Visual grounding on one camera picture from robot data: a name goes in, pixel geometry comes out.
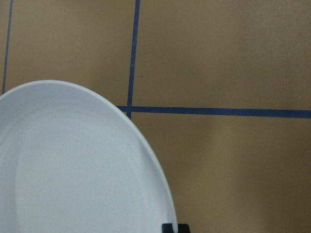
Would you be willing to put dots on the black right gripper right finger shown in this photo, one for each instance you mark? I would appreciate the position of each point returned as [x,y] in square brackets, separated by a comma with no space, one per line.
[183,228]

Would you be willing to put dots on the blue plate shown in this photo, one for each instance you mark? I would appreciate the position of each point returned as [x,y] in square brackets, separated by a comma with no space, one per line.
[72,162]

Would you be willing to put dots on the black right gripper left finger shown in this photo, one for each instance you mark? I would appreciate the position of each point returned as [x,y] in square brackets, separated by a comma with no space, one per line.
[167,228]

